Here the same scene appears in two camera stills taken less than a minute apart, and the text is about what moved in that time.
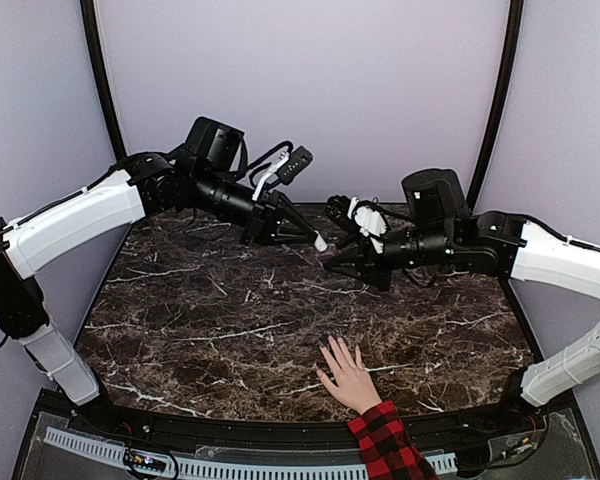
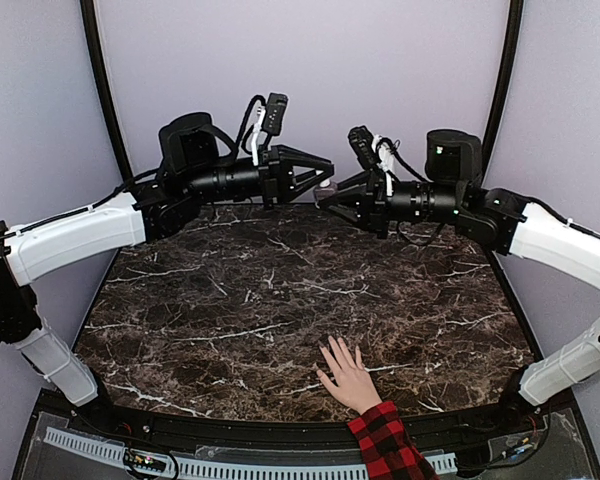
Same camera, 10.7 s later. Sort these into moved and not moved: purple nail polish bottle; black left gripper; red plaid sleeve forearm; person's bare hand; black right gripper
Moved: purple nail polish bottle; black right gripper; black left gripper
Not moved: red plaid sleeve forearm; person's bare hand
